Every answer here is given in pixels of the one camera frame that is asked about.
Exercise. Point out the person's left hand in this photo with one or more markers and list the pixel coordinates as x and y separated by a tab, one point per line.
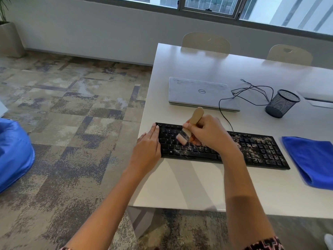
145	153

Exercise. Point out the person's right hand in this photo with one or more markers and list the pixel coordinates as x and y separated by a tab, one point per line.
212	135

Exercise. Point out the person's right fingers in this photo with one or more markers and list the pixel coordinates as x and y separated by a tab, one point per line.
195	127

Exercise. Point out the black computer keyboard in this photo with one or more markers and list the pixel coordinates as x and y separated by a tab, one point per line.
260	150

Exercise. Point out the person's left forearm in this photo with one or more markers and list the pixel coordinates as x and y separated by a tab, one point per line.
117	203

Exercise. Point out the person's right forearm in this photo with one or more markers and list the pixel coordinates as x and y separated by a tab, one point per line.
247	195

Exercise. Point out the silver closed laptop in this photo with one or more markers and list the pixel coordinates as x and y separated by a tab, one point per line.
200	92

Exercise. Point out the beige chair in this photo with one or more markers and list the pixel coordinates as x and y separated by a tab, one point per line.
205	42
288	55

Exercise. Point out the black mesh pen cup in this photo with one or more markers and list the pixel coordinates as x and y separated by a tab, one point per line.
282	104

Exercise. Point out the white table leg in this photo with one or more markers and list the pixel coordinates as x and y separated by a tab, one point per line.
141	221

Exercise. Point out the blue cloth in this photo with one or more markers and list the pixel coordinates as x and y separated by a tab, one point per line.
312	158

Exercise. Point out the patterned shirt sleeve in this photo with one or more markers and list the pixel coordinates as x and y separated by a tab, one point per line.
265	244

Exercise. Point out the white shoe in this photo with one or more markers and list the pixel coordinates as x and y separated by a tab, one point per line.
329	242

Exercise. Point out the blue beanbag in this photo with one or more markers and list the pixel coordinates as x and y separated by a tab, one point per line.
13	158

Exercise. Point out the white sheet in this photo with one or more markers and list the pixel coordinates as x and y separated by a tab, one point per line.
2	109

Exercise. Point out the beige planter pot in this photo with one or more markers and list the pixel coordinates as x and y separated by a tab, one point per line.
9	40

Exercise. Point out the green plant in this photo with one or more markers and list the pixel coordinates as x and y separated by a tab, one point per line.
3	9

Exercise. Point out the window with grey frame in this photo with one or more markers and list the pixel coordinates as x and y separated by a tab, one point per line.
208	5

